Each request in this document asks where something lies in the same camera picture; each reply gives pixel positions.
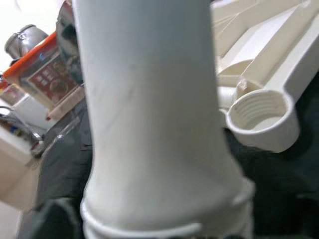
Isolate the dark shiny foil bag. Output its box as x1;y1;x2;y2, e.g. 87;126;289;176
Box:
56;0;84;83

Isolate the clear plastic bag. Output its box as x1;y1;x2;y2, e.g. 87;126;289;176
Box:
41;117;84;155

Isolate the steel pot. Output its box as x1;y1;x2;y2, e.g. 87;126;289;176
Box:
4;24;48;59

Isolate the white plastic table leg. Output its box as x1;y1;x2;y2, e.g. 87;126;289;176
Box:
72;0;255;239

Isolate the orange lid storage box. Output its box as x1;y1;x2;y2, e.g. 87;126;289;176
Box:
2;32;85;118

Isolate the beige cloth covered bench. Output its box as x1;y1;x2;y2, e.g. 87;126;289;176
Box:
44;87;87;120

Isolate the white plastic table top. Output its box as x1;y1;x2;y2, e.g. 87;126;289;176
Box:
209;0;319;154

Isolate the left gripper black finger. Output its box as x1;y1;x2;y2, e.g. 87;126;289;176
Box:
41;199;84;239

